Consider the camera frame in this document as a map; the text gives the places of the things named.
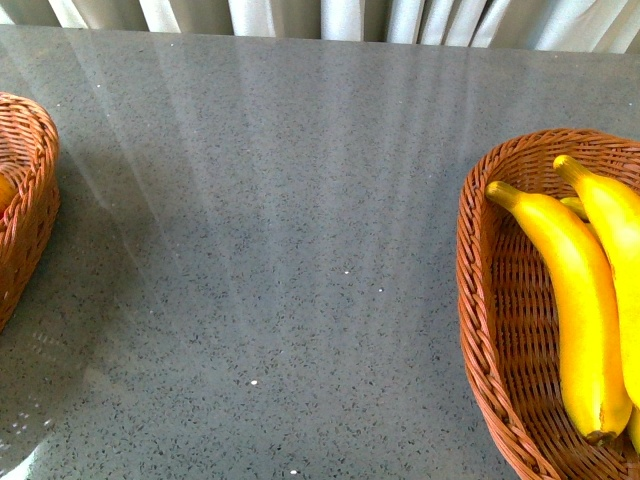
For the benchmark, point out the yellow banana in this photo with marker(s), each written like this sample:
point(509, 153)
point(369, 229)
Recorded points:
point(613, 209)
point(590, 367)

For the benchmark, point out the red yellow apple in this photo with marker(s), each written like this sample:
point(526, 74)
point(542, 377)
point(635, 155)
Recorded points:
point(7, 193)

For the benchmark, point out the right brown wicker basket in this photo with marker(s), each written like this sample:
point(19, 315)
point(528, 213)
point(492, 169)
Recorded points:
point(508, 323)

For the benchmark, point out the brown wicker basket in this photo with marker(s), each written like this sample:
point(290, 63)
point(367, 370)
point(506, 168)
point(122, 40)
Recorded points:
point(29, 153)
point(508, 323)

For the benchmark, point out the rear banana in basket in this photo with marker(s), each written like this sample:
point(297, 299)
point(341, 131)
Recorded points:
point(577, 214)

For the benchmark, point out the banana in basket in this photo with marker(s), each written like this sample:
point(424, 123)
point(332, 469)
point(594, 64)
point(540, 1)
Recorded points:
point(577, 214)
point(633, 429)

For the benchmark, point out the left brown wicker basket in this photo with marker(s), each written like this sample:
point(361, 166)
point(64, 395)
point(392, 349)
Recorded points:
point(29, 153)

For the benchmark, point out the white pleated curtain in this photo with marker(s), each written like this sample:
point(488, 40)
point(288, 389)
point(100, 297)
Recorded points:
point(571, 26)

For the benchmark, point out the front banana in basket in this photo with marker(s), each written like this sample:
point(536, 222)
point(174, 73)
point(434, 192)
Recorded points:
point(633, 429)

